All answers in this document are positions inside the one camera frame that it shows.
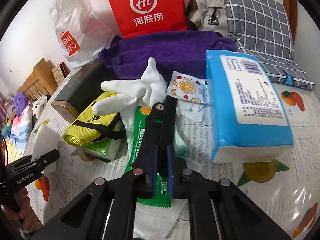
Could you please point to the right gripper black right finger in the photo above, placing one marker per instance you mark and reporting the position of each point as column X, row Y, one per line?
column 178, row 187

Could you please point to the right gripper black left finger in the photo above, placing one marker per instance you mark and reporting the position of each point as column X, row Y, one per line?
column 146, row 161

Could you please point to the person's left hand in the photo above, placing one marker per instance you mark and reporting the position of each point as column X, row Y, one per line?
column 26, row 213

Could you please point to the mint green cloth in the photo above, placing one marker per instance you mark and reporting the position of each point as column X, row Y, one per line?
column 180, row 147

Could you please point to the green wet wipe packet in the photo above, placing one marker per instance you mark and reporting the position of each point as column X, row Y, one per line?
column 161, row 197

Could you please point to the colourful bedding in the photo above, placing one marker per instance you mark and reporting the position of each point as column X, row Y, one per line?
column 17, row 132

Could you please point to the green and white tissue pack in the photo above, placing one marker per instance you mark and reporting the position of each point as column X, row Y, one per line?
column 108, row 149

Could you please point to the white tissue sheet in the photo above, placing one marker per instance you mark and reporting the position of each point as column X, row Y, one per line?
column 46, row 140

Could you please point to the yellow mesh pouch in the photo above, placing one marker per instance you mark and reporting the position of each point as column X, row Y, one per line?
column 89, row 127

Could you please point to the purple plush toy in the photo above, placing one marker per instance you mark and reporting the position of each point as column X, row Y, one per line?
column 20, row 103

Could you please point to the fruit print wipe sachet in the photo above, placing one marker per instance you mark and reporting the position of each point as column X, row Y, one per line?
column 188, row 88

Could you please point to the blue tissue pack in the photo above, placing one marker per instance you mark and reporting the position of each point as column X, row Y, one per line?
column 249, row 121

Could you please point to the dark rectangular box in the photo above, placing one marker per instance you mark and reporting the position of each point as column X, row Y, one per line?
column 81, row 90

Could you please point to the fruit print tablecloth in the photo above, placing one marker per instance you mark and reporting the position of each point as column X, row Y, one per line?
column 293, row 190

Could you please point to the purple towel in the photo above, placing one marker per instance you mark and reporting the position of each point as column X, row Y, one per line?
column 181, row 51

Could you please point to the white Miniso plastic bag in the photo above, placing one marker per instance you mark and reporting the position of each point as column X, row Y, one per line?
column 80, row 34

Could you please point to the red paper shopping bag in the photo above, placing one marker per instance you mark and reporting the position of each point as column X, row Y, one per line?
column 141, row 17

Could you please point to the beige fabric bag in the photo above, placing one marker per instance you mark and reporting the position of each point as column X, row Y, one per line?
column 207, row 15

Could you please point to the grey checked cloth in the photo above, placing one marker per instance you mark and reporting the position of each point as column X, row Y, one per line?
column 261, row 28

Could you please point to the wooden door frame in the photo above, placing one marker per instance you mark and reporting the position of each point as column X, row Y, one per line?
column 291, row 9

